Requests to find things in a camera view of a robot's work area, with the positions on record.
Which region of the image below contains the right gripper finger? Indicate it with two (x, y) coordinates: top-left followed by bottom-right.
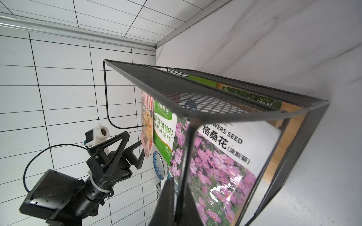
(149, 178), (204, 226)

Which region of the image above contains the green white impatiens seed bag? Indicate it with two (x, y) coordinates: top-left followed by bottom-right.
(153, 100), (177, 165)

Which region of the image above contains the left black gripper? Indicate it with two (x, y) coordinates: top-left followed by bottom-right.
(87, 132), (145, 188)

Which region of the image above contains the green vegetable seed bag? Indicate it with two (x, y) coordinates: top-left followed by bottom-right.
(222, 87), (282, 109)

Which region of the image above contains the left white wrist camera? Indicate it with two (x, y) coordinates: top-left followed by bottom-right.
(84, 126), (110, 147)

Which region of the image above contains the black wire mesh shelf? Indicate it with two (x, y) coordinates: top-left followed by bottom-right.
(103, 59), (330, 218)

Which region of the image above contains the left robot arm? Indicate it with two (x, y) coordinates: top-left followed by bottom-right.
(19, 126), (145, 226)

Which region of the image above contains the purple flower seed bag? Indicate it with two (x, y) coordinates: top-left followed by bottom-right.
(168, 116), (282, 226)

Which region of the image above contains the orange striped seed bag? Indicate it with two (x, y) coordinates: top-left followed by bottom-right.
(140, 90), (154, 158)

